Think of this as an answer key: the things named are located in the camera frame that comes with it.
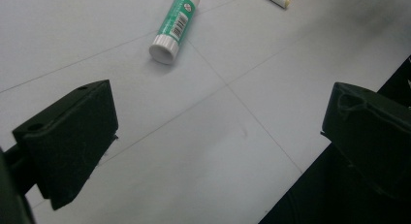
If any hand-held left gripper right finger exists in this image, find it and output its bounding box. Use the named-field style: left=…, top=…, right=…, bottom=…
left=320, top=81, right=411, bottom=203

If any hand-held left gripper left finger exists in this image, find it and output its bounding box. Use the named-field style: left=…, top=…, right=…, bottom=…
left=12, top=79, right=119, bottom=211

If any green and white glue stick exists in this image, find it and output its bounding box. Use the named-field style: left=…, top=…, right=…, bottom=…
left=148, top=0, right=202, bottom=66

